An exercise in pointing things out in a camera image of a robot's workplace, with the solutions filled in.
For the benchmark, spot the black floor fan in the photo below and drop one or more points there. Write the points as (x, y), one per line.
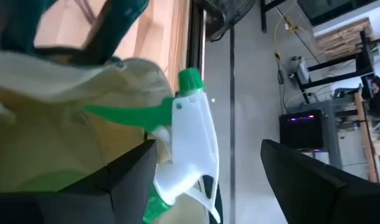
(227, 17)

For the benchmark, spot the black computer tower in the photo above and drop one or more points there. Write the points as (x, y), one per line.
(300, 129)

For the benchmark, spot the wooden pallet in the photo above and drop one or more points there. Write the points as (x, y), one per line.
(342, 39)

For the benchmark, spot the black frame desk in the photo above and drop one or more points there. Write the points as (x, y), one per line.
(333, 66)

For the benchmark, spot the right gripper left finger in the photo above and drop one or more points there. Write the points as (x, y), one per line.
(84, 205)

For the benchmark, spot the green spray bottle white head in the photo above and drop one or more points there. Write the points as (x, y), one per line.
(193, 130)

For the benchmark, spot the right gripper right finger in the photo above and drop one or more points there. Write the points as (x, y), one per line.
(327, 202)

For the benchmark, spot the beige gardening bag green trim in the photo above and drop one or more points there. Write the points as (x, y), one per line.
(53, 124)

